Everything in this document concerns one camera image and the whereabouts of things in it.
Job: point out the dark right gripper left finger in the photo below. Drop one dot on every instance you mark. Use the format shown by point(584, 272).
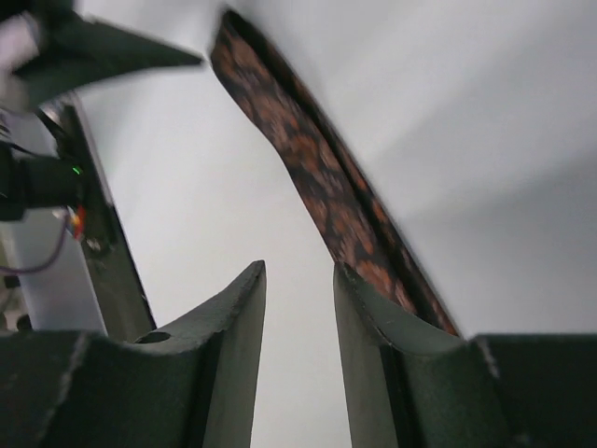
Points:
point(191, 383)

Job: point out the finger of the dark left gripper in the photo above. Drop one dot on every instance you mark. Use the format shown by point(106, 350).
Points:
point(48, 59)

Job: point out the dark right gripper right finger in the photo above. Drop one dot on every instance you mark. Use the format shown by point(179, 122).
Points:
point(409, 384)

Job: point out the dark orange floral tie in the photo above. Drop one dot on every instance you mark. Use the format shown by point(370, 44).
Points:
point(350, 217)

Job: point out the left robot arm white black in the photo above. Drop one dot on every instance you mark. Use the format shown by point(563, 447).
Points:
point(65, 259)

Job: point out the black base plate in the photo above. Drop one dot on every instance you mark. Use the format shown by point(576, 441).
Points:
point(117, 285)

